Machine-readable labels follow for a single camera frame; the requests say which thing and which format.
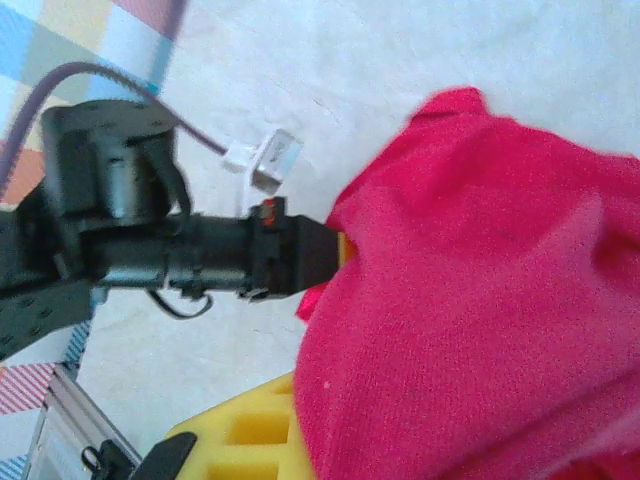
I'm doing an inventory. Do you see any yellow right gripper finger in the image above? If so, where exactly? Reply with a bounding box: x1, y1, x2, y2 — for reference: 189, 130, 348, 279
132, 372, 315, 480

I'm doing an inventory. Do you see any red t-shirt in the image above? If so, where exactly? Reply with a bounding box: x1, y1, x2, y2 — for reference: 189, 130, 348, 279
292, 85, 640, 480

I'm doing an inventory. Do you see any thin black left gripper wire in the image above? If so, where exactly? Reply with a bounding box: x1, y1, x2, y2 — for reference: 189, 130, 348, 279
148, 288, 215, 320

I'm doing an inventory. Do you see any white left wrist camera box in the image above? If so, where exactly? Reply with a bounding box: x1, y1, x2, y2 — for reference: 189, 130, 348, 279
222, 128, 306, 194

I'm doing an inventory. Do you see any long aluminium mounting rail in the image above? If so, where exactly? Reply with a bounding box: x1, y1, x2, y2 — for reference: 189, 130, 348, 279
24, 363, 144, 480

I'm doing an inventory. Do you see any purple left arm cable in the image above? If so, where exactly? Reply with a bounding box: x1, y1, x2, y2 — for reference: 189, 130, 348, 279
0, 62, 226, 201

